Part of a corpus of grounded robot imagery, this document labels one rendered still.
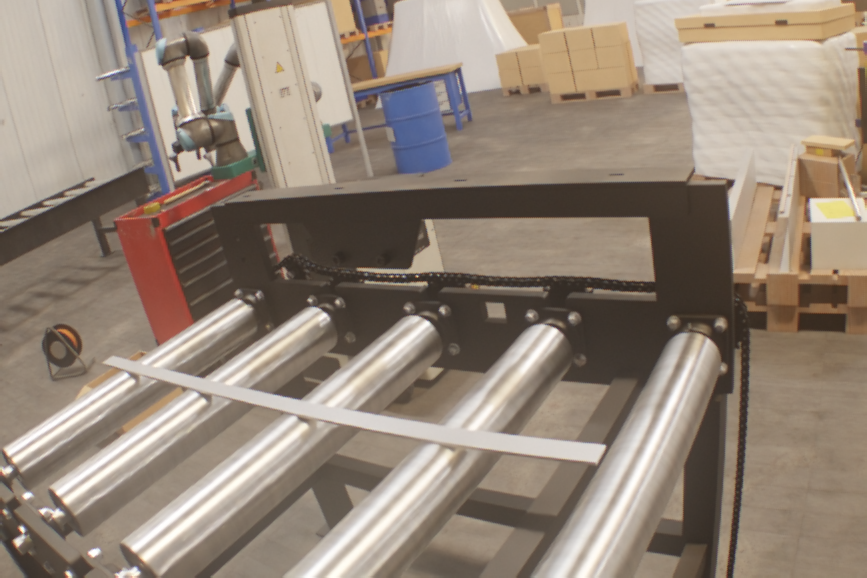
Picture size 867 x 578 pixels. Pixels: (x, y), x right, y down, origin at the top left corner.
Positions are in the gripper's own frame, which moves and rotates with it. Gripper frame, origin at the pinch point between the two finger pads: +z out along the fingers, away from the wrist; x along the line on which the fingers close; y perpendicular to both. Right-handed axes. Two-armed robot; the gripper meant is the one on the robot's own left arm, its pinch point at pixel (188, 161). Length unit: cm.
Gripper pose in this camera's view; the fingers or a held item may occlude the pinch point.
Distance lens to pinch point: 340.5
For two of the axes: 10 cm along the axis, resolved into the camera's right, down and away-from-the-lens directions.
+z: -0.1, 7.6, 6.5
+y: -7.8, -4.1, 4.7
